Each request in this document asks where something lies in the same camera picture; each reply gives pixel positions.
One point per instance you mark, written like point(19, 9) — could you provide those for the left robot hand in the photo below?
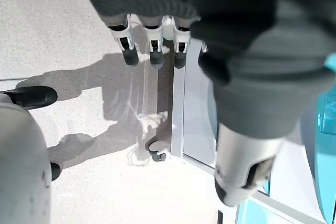
point(236, 24)

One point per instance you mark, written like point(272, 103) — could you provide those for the white blue medical cart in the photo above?
point(194, 103)

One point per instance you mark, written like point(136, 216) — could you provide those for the grey cart caster wheel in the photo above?
point(157, 151)

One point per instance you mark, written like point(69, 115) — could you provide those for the black robot left foot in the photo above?
point(34, 97)

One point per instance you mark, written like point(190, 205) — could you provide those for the black robot foot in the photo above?
point(34, 97)
point(55, 171)

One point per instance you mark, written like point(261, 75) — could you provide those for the black robot right foot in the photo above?
point(55, 171)

